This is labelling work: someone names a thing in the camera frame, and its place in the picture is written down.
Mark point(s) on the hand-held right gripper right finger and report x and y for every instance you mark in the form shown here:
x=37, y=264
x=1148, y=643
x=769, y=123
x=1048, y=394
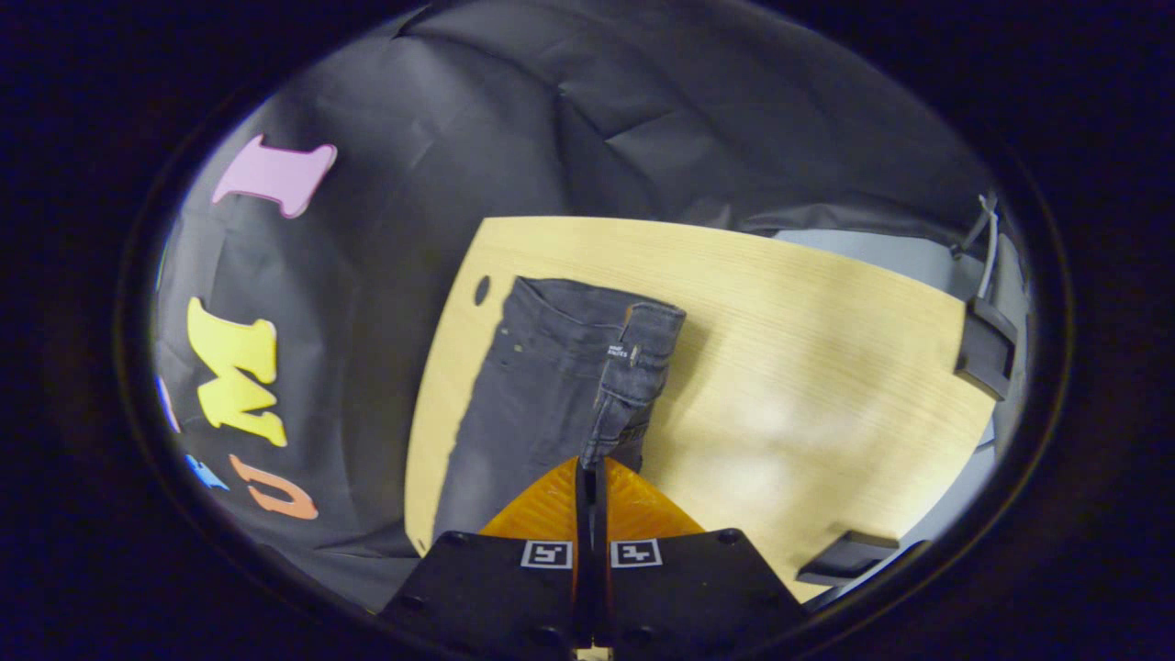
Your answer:
x=688, y=588

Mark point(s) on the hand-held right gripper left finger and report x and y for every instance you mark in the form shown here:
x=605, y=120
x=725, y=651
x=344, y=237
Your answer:
x=486, y=588

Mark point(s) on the dark grey jeans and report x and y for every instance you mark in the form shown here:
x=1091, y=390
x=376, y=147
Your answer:
x=542, y=386

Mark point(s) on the black backdrop cloth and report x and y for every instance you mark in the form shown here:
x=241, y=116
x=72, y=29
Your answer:
x=413, y=184

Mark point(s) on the black table edge bracket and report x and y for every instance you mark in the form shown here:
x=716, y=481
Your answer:
x=984, y=349
x=844, y=557

